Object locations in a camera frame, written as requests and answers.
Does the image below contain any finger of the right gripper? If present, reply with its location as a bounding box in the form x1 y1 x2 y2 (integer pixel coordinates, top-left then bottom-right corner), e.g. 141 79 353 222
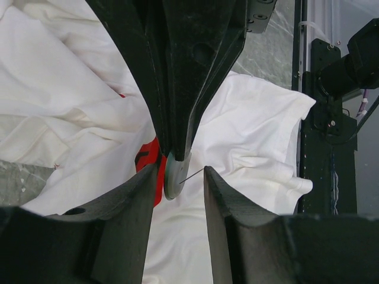
87 0 172 156

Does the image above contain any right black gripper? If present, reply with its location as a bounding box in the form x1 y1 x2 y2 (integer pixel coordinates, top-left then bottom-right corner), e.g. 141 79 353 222
163 0 277 162

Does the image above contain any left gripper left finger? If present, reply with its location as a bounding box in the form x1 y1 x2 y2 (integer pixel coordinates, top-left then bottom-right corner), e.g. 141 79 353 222
1 164 156 283

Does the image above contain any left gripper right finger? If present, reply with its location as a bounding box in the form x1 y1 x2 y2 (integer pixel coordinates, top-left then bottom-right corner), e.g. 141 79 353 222
204 166 378 283

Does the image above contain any green round brooch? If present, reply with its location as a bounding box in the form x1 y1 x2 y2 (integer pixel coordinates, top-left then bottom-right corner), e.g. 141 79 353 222
163 152 203 201

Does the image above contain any white Coca-Cola t-shirt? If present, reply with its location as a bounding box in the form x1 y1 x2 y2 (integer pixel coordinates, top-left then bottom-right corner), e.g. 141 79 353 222
1 1 314 283

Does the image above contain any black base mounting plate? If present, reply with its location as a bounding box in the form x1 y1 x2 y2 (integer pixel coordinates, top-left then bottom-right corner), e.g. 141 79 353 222
292 1 357 215

